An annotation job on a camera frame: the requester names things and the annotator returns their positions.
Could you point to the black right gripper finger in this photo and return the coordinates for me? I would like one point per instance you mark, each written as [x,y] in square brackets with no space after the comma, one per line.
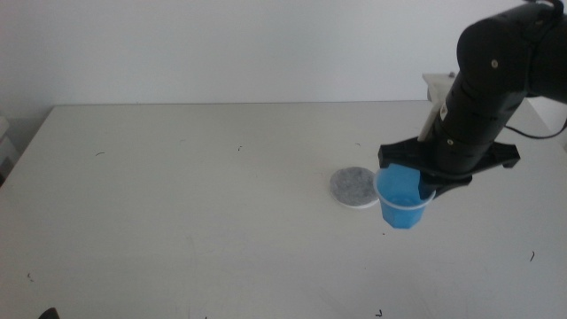
[425,188]
[452,184]

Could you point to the blue plastic cup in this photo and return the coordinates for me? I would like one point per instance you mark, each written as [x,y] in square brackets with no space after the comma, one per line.
[401,215]

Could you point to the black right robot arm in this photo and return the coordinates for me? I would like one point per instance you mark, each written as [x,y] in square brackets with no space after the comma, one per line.
[491,53]

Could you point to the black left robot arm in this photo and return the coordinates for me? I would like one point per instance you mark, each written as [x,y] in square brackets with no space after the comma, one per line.
[48,314]

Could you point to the round grey cup mat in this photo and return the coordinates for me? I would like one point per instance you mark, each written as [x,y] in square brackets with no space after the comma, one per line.
[352,188]

